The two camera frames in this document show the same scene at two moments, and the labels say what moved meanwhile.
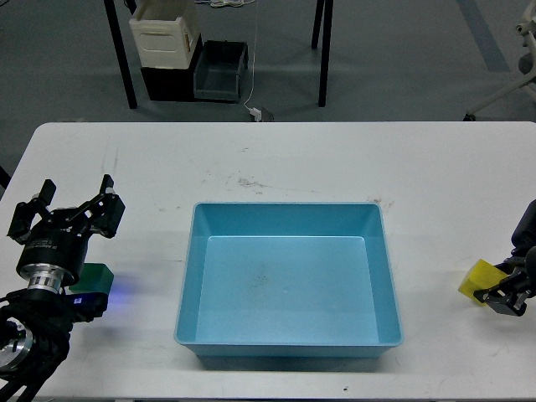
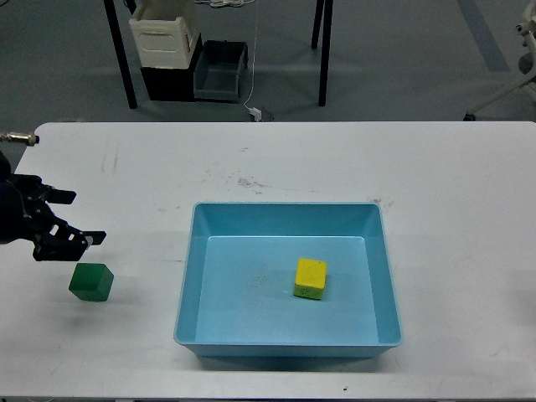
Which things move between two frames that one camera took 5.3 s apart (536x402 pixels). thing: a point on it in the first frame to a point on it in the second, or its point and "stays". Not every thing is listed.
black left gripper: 60,239 to 24,212
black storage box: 172,85 stays
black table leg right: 328,12 stays
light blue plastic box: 288,280 stays
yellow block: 481,275 to 310,279
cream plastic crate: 162,36 stays
